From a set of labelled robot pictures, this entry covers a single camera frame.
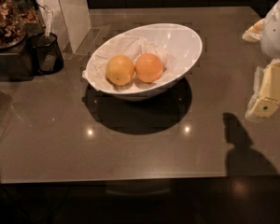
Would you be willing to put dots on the clear acrylic sign stand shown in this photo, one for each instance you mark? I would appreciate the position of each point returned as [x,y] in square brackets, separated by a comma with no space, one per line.
[71,22]

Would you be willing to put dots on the yellow-orange orange fruit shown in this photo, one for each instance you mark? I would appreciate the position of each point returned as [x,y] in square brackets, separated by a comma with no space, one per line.
[120,70]

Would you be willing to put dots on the white paper bowl liner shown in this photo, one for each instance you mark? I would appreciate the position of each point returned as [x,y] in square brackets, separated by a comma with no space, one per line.
[132,47]

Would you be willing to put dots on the white oval bowl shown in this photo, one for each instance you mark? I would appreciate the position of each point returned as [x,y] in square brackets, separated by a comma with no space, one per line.
[185,48]

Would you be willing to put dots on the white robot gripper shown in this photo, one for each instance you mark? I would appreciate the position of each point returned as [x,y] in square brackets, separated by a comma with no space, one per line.
[276,32]

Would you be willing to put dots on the white tag in cup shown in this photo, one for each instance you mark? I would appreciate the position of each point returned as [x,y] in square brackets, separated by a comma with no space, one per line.
[49,15]

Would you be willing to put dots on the black mesh cup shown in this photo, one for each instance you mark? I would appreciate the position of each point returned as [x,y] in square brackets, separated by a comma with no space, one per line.
[46,54]

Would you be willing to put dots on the deep orange fruit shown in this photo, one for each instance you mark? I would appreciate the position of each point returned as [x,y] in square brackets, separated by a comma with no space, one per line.
[148,67]

